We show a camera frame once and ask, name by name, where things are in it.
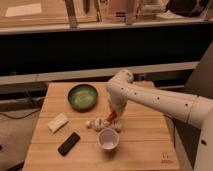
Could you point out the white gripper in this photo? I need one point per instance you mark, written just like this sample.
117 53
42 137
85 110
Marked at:
117 104

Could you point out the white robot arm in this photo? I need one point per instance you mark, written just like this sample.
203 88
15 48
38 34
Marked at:
194 110

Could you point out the white ceramic cup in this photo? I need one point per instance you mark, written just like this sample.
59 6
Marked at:
108 139

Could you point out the green ceramic bowl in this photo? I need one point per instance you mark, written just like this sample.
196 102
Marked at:
82 97

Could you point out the white plastic bottle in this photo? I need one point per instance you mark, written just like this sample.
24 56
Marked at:
99 124

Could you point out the black remote control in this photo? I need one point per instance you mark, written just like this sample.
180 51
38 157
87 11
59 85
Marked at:
68 144

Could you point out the white sponge block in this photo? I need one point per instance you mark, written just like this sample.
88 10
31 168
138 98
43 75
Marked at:
57 122

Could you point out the metal frame leg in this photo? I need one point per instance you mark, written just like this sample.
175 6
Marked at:
71 13

